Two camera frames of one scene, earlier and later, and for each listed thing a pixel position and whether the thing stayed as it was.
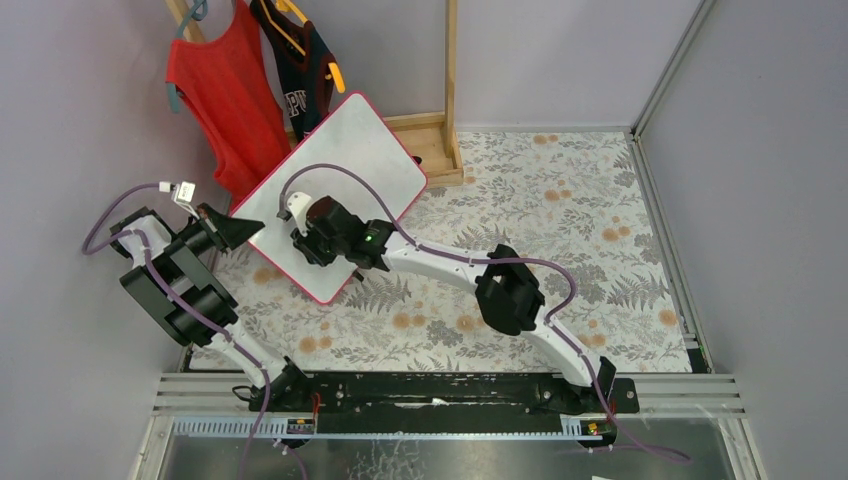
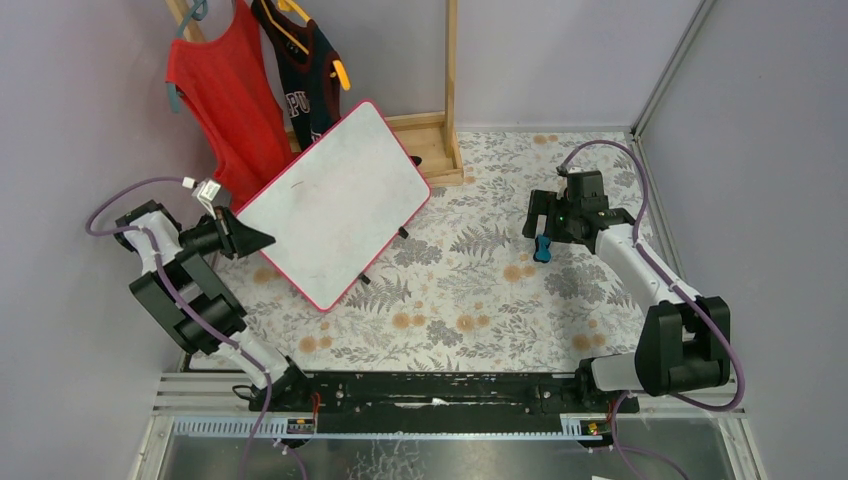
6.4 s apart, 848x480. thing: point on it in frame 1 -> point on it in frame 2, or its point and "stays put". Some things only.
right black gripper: [308, 245] -> [546, 208]
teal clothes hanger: [199, 11] stays put
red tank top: [231, 80] stays put
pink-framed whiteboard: [353, 138] stays put
